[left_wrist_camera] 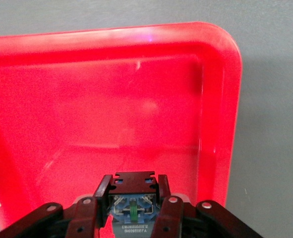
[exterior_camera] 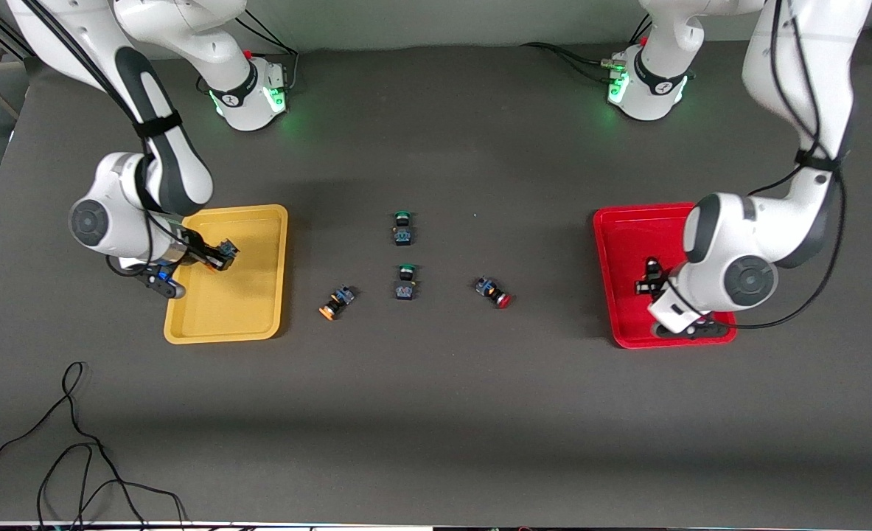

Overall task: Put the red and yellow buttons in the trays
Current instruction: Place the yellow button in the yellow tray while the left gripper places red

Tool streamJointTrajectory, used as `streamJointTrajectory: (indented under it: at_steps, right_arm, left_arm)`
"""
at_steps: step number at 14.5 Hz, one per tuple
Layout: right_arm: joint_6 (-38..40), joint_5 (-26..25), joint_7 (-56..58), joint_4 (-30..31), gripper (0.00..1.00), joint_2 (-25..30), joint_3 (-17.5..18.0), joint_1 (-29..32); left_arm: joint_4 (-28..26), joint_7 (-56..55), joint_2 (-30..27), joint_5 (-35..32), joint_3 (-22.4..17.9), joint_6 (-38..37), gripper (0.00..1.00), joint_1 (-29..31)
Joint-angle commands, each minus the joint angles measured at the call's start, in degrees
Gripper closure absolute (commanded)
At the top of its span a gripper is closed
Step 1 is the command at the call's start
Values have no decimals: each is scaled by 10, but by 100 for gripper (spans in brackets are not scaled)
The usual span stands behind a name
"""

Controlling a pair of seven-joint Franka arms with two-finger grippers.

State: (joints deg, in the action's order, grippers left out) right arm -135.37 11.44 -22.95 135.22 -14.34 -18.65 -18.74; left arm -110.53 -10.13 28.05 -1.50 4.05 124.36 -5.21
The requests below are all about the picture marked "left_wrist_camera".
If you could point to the red plastic tray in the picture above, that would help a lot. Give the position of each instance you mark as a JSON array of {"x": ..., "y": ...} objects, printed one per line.
[{"x": 111, "y": 111}]

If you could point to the red push button switch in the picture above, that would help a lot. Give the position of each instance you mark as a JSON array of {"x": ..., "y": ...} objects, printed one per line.
[{"x": 134, "y": 203}]

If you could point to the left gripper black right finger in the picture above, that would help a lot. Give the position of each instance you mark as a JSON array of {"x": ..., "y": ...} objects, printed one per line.
[{"x": 171, "y": 218}]

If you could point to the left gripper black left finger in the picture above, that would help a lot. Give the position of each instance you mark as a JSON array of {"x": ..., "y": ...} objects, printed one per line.
[{"x": 81, "y": 218}]

